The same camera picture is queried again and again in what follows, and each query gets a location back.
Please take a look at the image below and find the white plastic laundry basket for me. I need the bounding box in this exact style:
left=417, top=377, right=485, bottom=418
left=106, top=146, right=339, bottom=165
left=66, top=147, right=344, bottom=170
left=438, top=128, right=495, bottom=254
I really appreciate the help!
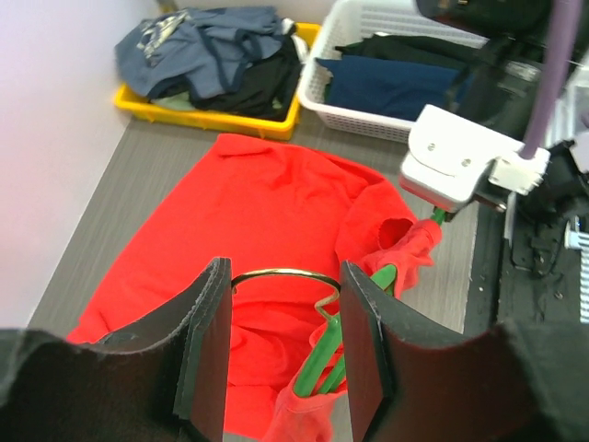
left=296, top=0, right=489, bottom=144

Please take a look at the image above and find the blue grey garment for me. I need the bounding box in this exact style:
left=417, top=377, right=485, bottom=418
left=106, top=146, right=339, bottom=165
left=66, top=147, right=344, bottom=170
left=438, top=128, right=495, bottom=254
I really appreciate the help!
left=115, top=6, right=295, bottom=99

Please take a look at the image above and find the green clothes hanger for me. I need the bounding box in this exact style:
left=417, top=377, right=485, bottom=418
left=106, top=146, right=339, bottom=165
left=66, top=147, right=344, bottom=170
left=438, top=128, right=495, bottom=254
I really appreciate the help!
left=231, top=207, right=450, bottom=398

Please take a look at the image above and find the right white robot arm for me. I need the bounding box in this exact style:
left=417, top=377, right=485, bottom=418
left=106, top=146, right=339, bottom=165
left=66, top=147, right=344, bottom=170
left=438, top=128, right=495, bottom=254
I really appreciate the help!
left=416, top=0, right=554, bottom=141

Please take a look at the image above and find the black garment in tray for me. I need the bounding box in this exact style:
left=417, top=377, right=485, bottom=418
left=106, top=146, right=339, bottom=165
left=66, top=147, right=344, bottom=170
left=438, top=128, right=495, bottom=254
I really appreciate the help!
left=191, top=35, right=302, bottom=122

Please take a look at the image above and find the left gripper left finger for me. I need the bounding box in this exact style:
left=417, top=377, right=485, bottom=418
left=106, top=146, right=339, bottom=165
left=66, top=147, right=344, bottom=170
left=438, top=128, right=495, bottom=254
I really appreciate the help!
left=1, top=258, right=232, bottom=441

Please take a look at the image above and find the yellow plastic tray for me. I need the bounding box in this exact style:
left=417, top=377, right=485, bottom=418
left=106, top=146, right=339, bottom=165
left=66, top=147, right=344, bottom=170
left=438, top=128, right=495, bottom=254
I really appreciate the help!
left=116, top=22, right=318, bottom=140

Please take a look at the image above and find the red tank top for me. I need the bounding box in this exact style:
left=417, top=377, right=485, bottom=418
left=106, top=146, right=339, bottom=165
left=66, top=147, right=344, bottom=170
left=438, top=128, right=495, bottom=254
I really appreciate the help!
left=69, top=134, right=442, bottom=441

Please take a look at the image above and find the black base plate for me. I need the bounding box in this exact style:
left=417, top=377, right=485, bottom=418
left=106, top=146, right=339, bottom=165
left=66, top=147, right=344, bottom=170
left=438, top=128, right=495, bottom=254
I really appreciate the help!
left=464, top=203, right=588, bottom=335

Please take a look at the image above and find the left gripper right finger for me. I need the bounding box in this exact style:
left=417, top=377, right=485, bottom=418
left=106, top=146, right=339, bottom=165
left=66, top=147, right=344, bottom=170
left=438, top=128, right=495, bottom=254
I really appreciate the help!
left=340, top=262, right=588, bottom=441

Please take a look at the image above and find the navy garment in basket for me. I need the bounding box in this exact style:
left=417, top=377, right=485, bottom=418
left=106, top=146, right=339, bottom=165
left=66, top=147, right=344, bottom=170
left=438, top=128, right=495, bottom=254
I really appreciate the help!
left=316, top=55, right=459, bottom=122

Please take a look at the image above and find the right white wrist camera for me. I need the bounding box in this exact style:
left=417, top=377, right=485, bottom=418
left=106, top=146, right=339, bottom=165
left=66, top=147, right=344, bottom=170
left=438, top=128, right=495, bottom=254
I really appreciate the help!
left=399, top=105, right=550, bottom=213

